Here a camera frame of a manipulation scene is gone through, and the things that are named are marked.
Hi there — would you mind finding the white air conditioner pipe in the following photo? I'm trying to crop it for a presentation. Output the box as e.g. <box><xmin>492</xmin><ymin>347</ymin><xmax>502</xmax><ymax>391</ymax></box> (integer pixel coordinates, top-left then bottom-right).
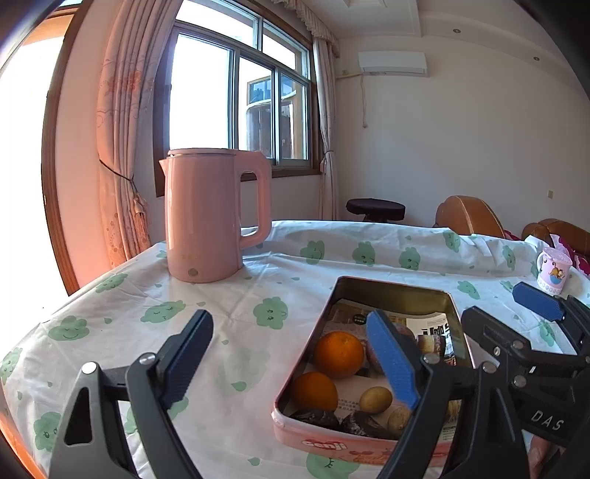
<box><xmin>357</xmin><ymin>74</ymin><xmax>370</xmax><ymax>130</ymax></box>

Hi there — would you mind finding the small yellow loquat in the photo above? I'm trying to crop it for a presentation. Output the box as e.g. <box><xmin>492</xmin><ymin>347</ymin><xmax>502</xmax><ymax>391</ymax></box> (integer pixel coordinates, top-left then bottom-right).
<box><xmin>387</xmin><ymin>405</ymin><xmax>413</xmax><ymax>436</ymax></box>
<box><xmin>358</xmin><ymin>386</ymin><xmax>393</xmax><ymax>414</ymax></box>

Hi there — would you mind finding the white tablecloth with green prints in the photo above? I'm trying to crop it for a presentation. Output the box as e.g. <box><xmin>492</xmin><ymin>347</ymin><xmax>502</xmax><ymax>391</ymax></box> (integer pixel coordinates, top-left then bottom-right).
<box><xmin>0</xmin><ymin>220</ymin><xmax>590</xmax><ymax>479</ymax></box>

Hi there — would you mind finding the tall brown framed window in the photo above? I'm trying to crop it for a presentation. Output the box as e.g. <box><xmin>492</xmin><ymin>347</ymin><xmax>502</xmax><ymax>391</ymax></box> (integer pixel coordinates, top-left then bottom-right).
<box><xmin>0</xmin><ymin>9</ymin><xmax>80</xmax><ymax>298</ymax></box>

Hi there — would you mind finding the white wall air conditioner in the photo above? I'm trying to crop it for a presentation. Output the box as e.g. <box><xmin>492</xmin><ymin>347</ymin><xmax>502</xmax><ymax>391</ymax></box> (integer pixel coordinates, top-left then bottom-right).
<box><xmin>358</xmin><ymin>52</ymin><xmax>427</xmax><ymax>76</ymax></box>

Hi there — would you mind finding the pink cartoon cup with lid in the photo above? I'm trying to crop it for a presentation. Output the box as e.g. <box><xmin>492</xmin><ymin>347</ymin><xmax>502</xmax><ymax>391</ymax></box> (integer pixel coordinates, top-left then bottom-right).
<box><xmin>536</xmin><ymin>247</ymin><xmax>573</xmax><ymax>296</ymax></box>

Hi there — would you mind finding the large orange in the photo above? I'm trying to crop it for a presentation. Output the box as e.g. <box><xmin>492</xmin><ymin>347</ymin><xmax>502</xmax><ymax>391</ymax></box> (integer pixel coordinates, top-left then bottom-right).
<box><xmin>313</xmin><ymin>332</ymin><xmax>366</xmax><ymax>379</ymax></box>

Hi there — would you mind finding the sliding glass window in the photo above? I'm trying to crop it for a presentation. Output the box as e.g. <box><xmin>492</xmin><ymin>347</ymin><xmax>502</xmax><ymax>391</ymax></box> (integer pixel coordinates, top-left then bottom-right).
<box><xmin>157</xmin><ymin>0</ymin><xmax>322</xmax><ymax>179</ymax></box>

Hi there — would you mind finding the pink floral curtain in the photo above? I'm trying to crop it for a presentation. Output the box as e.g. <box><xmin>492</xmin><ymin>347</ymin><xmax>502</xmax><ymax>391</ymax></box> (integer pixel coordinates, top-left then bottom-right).
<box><xmin>94</xmin><ymin>0</ymin><xmax>185</xmax><ymax>269</ymax></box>

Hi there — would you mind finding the person's right hand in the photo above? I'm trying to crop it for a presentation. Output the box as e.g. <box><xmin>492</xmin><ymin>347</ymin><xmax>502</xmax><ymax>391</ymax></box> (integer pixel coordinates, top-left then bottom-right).
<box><xmin>528</xmin><ymin>435</ymin><xmax>565</xmax><ymax>479</ymax></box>

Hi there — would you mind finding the pink electric kettle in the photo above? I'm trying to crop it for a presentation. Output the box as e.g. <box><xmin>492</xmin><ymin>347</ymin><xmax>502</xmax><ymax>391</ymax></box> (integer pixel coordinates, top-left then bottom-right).
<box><xmin>159</xmin><ymin>148</ymin><xmax>273</xmax><ymax>283</ymax></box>

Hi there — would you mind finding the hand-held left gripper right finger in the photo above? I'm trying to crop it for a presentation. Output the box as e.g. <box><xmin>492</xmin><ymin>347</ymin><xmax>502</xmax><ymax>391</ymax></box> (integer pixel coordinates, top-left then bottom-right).
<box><xmin>365</xmin><ymin>310</ymin><xmax>531</xmax><ymax>479</ymax></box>

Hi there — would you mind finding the pink metal tin box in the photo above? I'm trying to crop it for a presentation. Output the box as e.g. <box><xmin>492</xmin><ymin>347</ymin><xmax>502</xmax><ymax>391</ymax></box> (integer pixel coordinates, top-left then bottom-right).
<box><xmin>272</xmin><ymin>276</ymin><xmax>475</xmax><ymax>471</ymax></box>

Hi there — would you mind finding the dark round stool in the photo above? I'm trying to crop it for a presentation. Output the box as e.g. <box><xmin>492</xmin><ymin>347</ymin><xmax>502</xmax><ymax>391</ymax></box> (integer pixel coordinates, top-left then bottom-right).
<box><xmin>346</xmin><ymin>198</ymin><xmax>406</xmax><ymax>224</ymax></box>

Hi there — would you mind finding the purple passion fruit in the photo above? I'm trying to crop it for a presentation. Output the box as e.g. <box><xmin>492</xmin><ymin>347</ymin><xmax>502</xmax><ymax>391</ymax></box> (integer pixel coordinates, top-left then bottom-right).
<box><xmin>364</xmin><ymin>322</ymin><xmax>416</xmax><ymax>374</ymax></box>

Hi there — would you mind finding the white tied curtain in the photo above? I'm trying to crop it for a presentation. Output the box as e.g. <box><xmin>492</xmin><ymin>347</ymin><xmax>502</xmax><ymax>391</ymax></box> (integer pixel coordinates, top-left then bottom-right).
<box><xmin>311</xmin><ymin>37</ymin><xmax>343</xmax><ymax>221</ymax></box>

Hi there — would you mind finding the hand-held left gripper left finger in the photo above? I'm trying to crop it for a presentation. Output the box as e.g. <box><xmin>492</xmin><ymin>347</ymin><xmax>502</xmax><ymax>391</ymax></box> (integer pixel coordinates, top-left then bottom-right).
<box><xmin>48</xmin><ymin>310</ymin><xmax>214</xmax><ymax>479</ymax></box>

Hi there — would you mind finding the brown leather armchair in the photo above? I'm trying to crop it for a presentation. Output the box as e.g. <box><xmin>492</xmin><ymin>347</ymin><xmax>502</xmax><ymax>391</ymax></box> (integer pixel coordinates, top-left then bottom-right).
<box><xmin>433</xmin><ymin>195</ymin><xmax>506</xmax><ymax>239</ymax></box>

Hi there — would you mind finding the small orange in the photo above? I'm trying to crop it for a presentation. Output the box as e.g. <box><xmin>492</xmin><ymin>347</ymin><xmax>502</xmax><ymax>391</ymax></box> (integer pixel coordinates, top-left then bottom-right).
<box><xmin>291</xmin><ymin>371</ymin><xmax>339</xmax><ymax>412</ymax></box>

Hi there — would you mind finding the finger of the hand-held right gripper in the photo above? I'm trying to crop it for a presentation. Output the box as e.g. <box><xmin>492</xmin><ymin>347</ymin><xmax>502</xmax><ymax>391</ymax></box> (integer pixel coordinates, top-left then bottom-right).
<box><xmin>513</xmin><ymin>282</ymin><xmax>590</xmax><ymax>355</ymax></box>
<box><xmin>461</xmin><ymin>306</ymin><xmax>580</xmax><ymax>385</ymax></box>

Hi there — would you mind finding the dark brown date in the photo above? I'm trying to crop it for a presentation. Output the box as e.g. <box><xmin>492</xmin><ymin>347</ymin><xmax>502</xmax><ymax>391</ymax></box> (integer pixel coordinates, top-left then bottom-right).
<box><xmin>290</xmin><ymin>408</ymin><xmax>342</xmax><ymax>431</ymax></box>
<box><xmin>340</xmin><ymin>411</ymin><xmax>399</xmax><ymax>440</ymax></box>

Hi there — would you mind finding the red white floral cushion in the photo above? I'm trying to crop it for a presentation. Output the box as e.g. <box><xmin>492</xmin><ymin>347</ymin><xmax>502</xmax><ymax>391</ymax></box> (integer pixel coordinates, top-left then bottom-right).
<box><xmin>552</xmin><ymin>233</ymin><xmax>590</xmax><ymax>275</ymax></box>

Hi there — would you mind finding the printed paper leaflet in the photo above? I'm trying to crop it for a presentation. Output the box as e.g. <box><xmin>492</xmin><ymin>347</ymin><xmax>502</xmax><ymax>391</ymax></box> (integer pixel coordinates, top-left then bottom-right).
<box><xmin>318</xmin><ymin>299</ymin><xmax>464</xmax><ymax>443</ymax></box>

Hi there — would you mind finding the frilled curtain valance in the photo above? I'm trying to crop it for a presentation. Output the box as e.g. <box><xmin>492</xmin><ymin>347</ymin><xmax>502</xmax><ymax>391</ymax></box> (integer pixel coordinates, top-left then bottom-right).
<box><xmin>295</xmin><ymin>0</ymin><xmax>343</xmax><ymax>58</ymax></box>

